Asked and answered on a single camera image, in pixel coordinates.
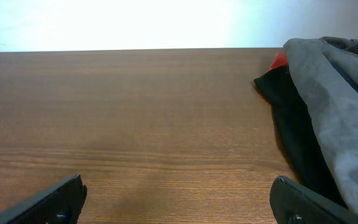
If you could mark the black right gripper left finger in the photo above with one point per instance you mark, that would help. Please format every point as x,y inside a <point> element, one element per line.
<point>59,204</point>

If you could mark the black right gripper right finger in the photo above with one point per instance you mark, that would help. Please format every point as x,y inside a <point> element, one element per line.
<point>292,202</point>

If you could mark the grey shorts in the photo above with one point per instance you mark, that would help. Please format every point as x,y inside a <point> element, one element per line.
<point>325,73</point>

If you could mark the black garment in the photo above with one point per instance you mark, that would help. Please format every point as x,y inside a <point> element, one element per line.
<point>294,128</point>

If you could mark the red garment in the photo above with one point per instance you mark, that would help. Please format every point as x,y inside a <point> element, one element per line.
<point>279,61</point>

